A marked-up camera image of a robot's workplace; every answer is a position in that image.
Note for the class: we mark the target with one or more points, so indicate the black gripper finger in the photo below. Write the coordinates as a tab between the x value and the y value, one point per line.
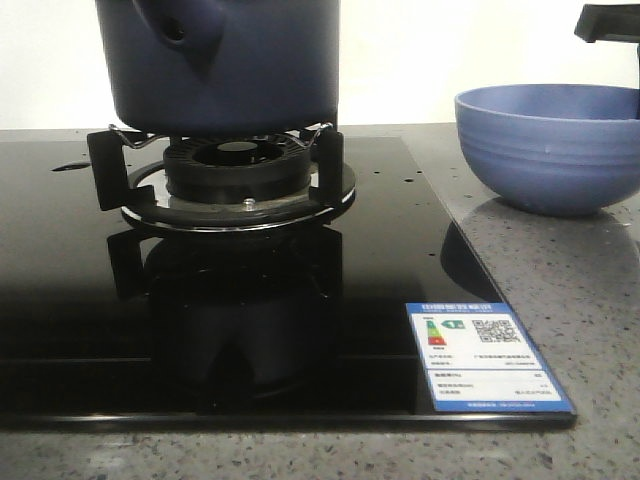
616	23

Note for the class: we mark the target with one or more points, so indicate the light blue plastic bowl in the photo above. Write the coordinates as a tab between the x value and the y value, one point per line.
552	149

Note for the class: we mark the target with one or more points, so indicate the dark blue cooking pot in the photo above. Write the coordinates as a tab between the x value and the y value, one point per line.
199	68

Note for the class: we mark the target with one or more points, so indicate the right burner with pot support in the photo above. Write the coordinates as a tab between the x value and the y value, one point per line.
220	185

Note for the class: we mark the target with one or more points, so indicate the blue energy label sticker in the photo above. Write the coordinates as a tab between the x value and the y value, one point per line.
478	358

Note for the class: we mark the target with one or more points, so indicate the black glass gas stove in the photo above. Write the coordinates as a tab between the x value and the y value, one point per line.
106	327

